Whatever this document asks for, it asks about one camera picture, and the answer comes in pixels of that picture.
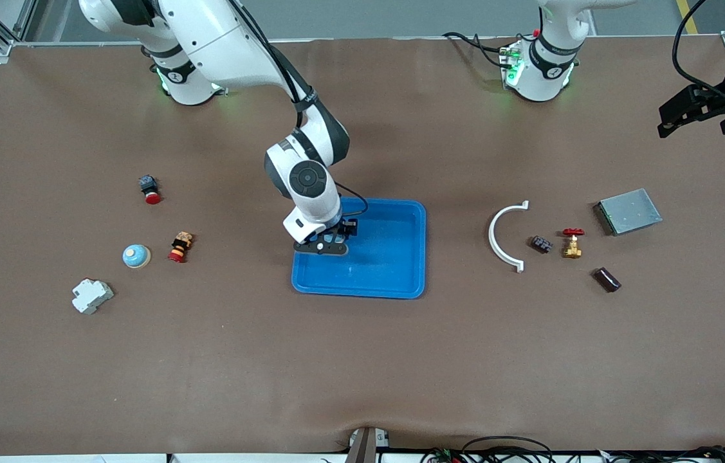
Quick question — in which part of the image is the light blue dome bell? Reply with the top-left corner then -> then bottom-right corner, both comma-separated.
122,244 -> 151,269

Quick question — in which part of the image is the blue plastic tray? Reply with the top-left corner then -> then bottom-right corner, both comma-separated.
291,197 -> 427,300

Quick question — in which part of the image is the silver metal box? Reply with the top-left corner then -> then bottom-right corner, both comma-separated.
592,188 -> 663,237

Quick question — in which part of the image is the red emergency stop orange body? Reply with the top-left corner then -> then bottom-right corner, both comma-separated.
167,231 -> 194,264

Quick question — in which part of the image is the red pushbutton black body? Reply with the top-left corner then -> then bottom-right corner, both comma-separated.
138,175 -> 163,205

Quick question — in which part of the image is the white circuit breaker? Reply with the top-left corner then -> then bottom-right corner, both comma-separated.
71,278 -> 115,315

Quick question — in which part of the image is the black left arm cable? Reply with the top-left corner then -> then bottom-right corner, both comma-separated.
672,0 -> 725,107

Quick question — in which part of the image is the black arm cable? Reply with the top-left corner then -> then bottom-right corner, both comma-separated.
227,0 -> 369,219
672,0 -> 725,107

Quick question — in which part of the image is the white curved bracket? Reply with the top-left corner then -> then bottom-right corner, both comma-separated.
488,200 -> 529,274

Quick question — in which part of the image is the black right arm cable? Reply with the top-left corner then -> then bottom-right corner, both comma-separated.
227,0 -> 369,219

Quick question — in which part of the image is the brass valve red handle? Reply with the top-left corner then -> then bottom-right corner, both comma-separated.
561,228 -> 585,260

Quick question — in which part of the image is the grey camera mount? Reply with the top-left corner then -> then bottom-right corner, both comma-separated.
345,426 -> 392,463

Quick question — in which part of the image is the black left base cable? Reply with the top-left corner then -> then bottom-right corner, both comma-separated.
443,32 -> 512,69

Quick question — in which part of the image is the black cable bundle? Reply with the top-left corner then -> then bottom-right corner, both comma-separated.
420,436 -> 725,463

